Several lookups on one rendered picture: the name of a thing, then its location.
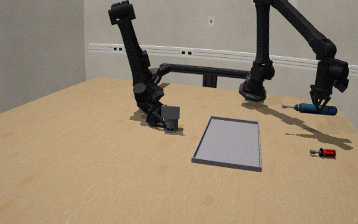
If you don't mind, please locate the grey metal bracket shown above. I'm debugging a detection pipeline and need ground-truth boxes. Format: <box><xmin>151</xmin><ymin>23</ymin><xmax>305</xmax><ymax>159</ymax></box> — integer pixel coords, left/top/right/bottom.
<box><xmin>161</xmin><ymin>105</ymin><xmax>180</xmax><ymax>119</ymax></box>

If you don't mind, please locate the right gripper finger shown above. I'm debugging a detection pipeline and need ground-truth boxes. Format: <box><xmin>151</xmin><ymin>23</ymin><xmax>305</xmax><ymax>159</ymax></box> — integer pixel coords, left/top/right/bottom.
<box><xmin>150</xmin><ymin>111</ymin><xmax>167</xmax><ymax>129</ymax></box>

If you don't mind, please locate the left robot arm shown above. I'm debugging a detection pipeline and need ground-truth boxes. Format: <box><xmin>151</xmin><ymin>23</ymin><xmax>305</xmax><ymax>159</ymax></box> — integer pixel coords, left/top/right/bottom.
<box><xmin>242</xmin><ymin>0</ymin><xmax>349</xmax><ymax>97</ymax></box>

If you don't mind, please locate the grey cylinder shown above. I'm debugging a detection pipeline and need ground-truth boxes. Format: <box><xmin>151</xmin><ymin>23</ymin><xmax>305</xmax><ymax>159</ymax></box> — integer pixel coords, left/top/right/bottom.
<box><xmin>163</xmin><ymin>118</ymin><xmax>178</xmax><ymax>133</ymax></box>

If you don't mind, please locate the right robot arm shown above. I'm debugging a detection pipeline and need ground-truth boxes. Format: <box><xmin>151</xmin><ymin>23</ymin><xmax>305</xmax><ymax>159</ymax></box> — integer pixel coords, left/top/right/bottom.
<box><xmin>108</xmin><ymin>0</ymin><xmax>165</xmax><ymax>112</ymax></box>

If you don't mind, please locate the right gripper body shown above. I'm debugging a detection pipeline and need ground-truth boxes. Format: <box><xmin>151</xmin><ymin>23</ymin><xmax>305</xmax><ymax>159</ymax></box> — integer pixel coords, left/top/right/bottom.
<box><xmin>144</xmin><ymin>106</ymin><xmax>162</xmax><ymax>125</ymax></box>

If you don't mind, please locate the blue electric nut driver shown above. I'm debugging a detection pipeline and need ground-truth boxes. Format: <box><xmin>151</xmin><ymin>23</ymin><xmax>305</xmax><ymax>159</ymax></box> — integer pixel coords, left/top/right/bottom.
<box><xmin>282</xmin><ymin>103</ymin><xmax>337</xmax><ymax>116</ymax></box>

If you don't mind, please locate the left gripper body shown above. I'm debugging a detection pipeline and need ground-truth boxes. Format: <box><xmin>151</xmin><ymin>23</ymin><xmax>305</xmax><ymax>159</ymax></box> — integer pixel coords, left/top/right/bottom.
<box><xmin>310</xmin><ymin>74</ymin><xmax>333</xmax><ymax>97</ymax></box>

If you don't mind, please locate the red-handled nut driver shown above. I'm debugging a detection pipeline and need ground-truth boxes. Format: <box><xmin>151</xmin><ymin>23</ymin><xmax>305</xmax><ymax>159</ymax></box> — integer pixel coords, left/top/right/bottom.
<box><xmin>310</xmin><ymin>148</ymin><xmax>336</xmax><ymax>157</ymax></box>

